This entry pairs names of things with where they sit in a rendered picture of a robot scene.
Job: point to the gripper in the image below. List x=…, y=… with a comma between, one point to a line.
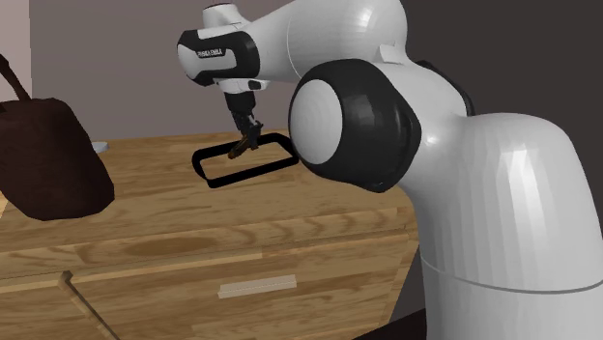
x=240, y=102

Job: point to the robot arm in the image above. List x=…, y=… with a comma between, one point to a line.
x=494, y=188

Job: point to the wooden chest of drawers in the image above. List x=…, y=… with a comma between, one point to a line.
x=188, y=221

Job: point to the pale grey round dish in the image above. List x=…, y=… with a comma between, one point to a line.
x=101, y=147

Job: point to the dark brown handbag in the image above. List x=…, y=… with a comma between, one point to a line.
x=47, y=160

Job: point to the black rectangular frame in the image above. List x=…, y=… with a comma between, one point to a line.
x=245, y=175

